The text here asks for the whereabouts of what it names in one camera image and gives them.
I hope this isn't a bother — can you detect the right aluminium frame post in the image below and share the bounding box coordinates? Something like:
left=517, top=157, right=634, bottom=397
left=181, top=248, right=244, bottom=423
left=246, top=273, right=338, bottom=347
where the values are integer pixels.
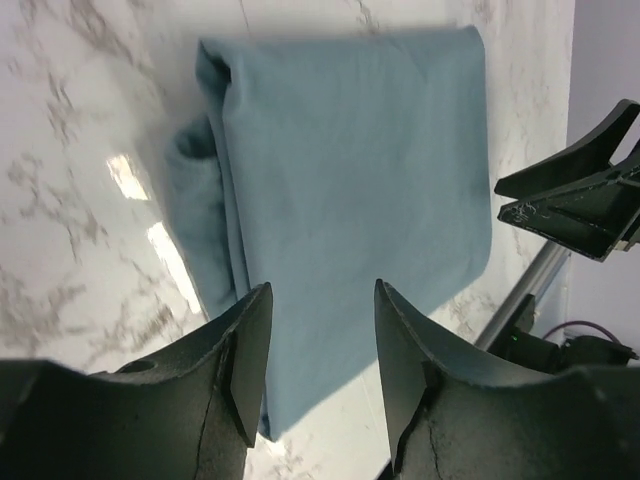
left=475, top=241, right=570, bottom=350

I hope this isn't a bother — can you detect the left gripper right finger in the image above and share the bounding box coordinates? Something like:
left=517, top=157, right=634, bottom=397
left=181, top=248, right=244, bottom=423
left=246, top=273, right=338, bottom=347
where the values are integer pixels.
left=374, top=281, right=639, bottom=479

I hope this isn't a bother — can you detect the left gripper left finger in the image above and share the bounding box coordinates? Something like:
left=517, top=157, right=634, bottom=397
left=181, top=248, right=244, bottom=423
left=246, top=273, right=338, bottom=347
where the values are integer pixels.
left=1, top=284, right=273, bottom=479

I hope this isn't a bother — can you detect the blue t shirt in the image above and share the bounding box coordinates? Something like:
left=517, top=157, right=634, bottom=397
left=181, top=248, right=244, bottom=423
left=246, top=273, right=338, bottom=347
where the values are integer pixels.
left=166, top=26, right=492, bottom=440

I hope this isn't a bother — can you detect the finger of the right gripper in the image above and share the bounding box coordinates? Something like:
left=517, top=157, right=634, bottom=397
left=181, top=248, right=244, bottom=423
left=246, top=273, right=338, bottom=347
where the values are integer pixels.
left=494, top=99, right=639, bottom=198
left=498, top=147, right=639, bottom=262

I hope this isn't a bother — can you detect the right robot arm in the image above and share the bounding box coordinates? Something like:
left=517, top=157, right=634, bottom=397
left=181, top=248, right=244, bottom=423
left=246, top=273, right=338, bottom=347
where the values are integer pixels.
left=488, top=99, right=639, bottom=374

